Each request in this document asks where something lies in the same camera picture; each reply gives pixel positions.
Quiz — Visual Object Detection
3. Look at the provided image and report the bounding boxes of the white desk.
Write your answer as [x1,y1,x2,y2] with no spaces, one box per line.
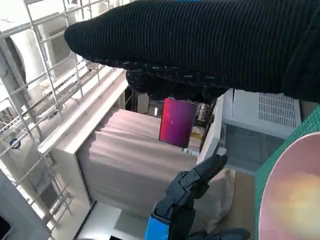
[37,69,131,208]

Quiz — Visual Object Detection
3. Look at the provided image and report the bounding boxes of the beige cloth cover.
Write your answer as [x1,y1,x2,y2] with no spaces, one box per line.
[77,108,236,226]

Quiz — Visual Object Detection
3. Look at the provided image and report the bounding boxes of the pink bowl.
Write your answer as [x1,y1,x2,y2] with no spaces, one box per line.
[258,132,320,240]

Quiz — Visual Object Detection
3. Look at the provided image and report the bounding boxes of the green cutting mat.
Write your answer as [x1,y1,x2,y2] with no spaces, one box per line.
[253,104,320,240]

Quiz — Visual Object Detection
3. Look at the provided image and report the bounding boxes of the white metal window grille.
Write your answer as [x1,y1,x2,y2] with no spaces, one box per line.
[0,0,126,233]

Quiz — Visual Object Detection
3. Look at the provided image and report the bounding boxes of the white green bottle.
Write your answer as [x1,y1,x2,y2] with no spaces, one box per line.
[181,147,200,158]

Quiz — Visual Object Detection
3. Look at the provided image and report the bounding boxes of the grey panel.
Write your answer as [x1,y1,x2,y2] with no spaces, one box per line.
[0,174,48,240]

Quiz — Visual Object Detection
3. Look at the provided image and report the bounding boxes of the monitor with purple screen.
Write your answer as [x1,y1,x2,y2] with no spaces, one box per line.
[158,97,198,148]

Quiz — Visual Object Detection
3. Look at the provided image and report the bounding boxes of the blue round tag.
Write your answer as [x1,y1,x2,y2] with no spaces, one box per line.
[9,138,23,150]

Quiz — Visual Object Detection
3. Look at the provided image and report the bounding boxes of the white mesh cabinet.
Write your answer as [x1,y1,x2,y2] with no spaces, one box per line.
[198,88,302,173]

